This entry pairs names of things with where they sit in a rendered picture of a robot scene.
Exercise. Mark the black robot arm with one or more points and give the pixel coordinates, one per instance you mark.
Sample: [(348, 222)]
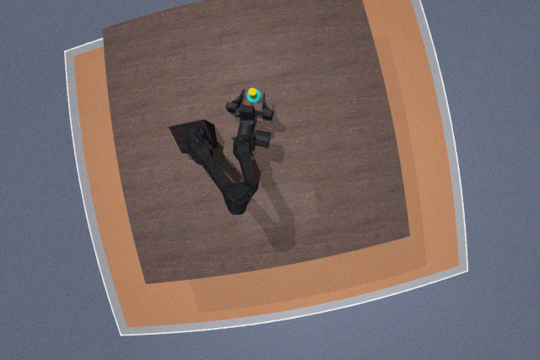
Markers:
[(236, 196)]

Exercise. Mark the yellow cylinder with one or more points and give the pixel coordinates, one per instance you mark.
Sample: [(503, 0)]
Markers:
[(252, 93)]

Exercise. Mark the cyan circle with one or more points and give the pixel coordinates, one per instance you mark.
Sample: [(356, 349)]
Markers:
[(256, 99)]

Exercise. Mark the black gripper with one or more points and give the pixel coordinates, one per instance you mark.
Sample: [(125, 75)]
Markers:
[(266, 113)]

